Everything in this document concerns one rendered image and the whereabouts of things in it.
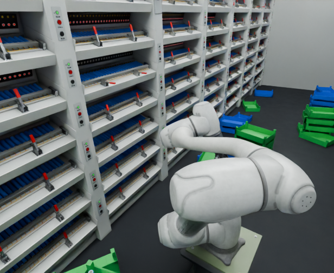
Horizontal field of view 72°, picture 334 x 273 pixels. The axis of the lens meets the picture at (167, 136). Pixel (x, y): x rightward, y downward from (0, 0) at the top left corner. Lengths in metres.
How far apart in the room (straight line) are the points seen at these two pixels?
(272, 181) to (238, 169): 0.08
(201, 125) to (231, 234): 0.51
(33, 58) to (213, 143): 0.75
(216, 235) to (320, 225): 0.94
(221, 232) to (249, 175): 0.63
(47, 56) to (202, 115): 0.69
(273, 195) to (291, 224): 1.28
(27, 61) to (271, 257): 1.57
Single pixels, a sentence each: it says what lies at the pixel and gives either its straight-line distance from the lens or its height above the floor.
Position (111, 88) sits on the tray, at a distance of 1.32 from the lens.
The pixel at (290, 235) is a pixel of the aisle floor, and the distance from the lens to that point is 1.77.
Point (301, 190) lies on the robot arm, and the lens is 0.56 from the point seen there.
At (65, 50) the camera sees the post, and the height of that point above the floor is 1.15.
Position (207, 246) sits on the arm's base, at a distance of 1.28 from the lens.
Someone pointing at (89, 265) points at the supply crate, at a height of 0.48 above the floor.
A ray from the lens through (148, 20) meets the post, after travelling 1.61.
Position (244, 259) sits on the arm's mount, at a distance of 1.30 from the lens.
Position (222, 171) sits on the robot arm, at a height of 0.95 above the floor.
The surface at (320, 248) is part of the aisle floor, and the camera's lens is 1.77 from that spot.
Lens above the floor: 1.25
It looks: 27 degrees down
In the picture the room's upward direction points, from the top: 2 degrees counter-clockwise
